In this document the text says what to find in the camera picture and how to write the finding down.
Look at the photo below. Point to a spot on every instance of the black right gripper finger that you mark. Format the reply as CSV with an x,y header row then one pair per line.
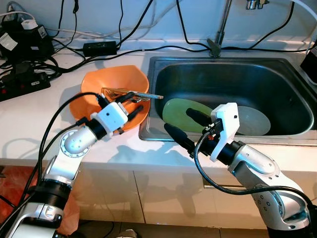
x,y
198,116
179,136

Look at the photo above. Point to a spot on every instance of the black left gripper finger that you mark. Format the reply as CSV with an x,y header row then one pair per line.
x,y
136,112
128,96

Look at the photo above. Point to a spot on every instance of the orange plastic bowl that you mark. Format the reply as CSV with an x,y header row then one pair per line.
x,y
114,78

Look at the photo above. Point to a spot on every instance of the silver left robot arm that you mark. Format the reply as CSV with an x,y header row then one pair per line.
x,y
74,146

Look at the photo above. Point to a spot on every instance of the green plate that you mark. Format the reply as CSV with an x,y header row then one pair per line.
x,y
178,111

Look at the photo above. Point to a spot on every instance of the grey bowl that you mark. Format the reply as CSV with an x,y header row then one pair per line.
x,y
255,121

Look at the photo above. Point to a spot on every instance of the orange plastic plate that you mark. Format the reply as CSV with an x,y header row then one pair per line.
x,y
75,108

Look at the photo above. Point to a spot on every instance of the stainless steel sink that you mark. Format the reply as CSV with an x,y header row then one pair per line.
x,y
237,79

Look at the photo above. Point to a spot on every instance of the black power adapter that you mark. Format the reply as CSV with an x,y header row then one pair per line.
x,y
99,48

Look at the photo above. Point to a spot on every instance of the chrome faucet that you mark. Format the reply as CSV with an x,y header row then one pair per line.
x,y
214,47

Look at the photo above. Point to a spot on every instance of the black power strip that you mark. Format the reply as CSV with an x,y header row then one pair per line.
x,y
22,89

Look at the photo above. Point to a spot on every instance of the black plug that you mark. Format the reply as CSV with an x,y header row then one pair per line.
x,y
25,72

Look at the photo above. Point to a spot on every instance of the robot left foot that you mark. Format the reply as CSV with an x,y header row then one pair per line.
x,y
127,234

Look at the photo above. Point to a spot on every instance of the black charger box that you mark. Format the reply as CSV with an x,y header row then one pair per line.
x,y
25,44

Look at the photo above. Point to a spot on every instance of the black box device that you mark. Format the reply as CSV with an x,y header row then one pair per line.
x,y
309,64

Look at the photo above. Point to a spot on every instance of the white plug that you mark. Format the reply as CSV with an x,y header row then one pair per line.
x,y
28,24

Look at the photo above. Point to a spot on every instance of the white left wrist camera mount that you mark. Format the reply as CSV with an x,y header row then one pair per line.
x,y
111,116

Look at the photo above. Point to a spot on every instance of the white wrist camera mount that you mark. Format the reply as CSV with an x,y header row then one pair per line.
x,y
228,119
111,116

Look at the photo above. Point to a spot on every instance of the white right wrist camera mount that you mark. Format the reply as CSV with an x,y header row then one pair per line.
x,y
228,119

